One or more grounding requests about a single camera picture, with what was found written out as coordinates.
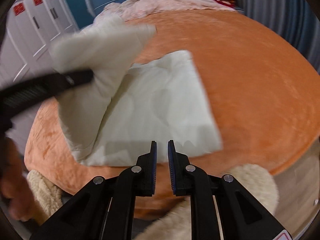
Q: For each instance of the orange plush blanket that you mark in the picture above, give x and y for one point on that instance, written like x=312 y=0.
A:
x=250 y=92

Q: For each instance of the cream quilted jacket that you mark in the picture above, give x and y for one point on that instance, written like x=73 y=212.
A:
x=160 y=105

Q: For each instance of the grey curtain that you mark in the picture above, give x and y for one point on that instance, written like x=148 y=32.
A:
x=282 y=12

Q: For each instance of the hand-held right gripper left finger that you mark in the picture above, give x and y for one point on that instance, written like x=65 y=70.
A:
x=153 y=172

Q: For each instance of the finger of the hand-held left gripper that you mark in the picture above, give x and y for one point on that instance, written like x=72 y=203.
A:
x=77 y=78

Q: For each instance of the person's left hand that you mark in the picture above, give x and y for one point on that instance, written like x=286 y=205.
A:
x=15 y=180

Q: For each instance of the red paper decoration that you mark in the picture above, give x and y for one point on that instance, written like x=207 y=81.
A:
x=37 y=0
x=19 y=8

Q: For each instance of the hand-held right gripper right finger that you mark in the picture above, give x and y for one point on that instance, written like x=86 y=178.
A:
x=172 y=172

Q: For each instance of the white wardrobe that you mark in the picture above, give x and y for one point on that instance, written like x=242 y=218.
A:
x=22 y=35

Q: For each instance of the pink floral quilt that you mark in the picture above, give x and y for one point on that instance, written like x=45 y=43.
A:
x=170 y=5

